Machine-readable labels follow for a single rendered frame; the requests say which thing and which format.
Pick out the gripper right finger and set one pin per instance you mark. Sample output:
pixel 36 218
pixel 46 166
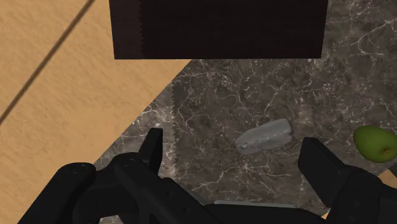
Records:
pixel 344 183

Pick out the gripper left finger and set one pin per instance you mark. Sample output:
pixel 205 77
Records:
pixel 136 183

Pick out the green apple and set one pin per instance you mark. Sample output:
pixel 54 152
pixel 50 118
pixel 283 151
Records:
pixel 373 143

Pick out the grey flat stone-like object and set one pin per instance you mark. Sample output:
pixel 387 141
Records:
pixel 264 136

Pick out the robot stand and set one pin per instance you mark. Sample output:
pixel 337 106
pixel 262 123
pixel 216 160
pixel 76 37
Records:
pixel 218 28

